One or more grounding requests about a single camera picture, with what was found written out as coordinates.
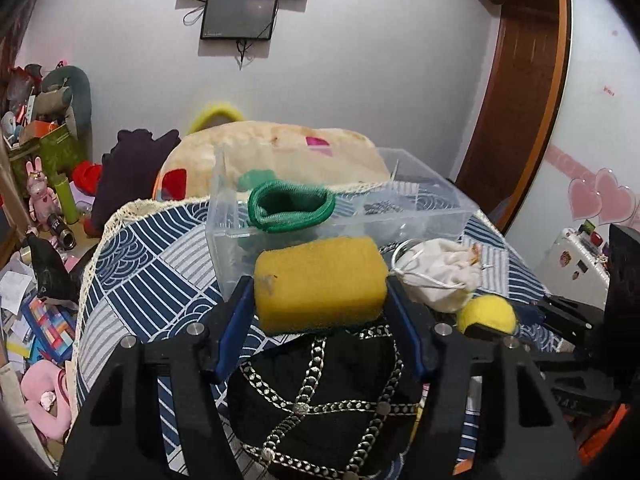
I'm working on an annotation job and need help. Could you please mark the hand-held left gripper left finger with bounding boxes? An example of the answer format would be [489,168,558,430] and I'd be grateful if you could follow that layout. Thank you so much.
[60,275,256,480]

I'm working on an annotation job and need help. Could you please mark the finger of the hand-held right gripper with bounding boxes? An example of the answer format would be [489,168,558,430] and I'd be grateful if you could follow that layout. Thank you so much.
[517,295,610,343]
[466,325,623,403]

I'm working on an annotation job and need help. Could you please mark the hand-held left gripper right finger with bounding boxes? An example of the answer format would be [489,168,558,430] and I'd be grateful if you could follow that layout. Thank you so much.
[384,276,583,480]

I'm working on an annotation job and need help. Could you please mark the yellow fuzzy ball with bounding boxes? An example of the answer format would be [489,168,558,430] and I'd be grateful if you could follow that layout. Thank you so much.
[457,295,518,336]

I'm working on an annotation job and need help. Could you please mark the yellow sponge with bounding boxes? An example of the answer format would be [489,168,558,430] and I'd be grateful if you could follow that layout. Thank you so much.
[253,236,390,336]

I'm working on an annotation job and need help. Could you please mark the clear plastic box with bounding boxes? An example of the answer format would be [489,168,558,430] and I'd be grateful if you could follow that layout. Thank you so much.
[206,146,478,302]

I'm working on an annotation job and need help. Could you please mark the green knitted sock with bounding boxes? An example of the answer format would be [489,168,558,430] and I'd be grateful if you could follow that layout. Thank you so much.
[247,180,336,234]

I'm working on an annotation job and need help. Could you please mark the pink heart stickers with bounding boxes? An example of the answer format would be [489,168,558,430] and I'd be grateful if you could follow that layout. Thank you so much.
[567,167,636,226]

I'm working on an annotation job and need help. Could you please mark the blue patterned tablecloth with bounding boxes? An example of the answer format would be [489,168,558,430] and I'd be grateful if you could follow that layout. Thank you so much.
[70,180,566,480]

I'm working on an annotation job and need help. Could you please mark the beige plush pillow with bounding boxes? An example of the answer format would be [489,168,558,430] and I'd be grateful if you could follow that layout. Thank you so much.
[159,120,394,202]

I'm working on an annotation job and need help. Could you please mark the colourful checked book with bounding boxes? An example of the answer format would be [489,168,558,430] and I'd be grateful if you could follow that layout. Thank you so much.
[26,297,79,362]

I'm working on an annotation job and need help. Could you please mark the dark purple plush toy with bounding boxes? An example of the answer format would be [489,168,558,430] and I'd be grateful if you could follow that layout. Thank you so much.
[92,129,181,227]

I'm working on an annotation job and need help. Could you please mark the black bag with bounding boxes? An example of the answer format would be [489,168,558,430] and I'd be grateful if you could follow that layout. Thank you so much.
[25,234,77,303]

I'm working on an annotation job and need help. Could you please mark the black flashlight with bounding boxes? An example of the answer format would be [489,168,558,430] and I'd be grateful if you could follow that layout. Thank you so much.
[47,213,77,251]

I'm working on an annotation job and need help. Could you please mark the red cloth item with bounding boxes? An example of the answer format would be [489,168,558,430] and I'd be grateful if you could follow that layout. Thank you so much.
[72,160,106,196]

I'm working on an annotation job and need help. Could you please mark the pink plush toy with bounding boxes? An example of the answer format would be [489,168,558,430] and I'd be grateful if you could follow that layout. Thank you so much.
[19,362,74,444]

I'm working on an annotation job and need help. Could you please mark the green cylindrical bottle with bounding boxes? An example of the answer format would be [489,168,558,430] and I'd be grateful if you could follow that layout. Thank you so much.
[54,172,81,225]

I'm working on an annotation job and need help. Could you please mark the pile of white papers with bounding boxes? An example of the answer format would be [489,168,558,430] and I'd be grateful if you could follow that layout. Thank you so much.
[0,254,37,361]

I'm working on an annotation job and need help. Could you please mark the pink bunny figure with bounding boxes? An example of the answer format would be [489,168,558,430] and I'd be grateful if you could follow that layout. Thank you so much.
[25,158,59,224]

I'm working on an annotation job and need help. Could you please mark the green cardboard box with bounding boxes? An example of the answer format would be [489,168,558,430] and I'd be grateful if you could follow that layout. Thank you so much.
[9,125,87,197]

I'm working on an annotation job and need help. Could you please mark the grey-green plush toy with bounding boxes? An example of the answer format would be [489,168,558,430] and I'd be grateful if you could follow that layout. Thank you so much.
[39,64,94,161]

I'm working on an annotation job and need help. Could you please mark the white drawstring pouch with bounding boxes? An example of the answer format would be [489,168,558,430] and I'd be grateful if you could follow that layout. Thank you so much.
[391,238,484,314]

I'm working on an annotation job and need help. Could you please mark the black cap with silver chains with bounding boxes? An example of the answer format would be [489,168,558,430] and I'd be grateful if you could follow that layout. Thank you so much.
[226,324,425,479]

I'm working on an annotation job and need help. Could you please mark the yellow plush ring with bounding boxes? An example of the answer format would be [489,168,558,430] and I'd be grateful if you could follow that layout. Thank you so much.
[186,102,246,134]

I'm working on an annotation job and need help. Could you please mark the small black wall screen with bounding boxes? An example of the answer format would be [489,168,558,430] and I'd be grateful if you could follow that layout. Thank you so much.
[200,0,279,42]

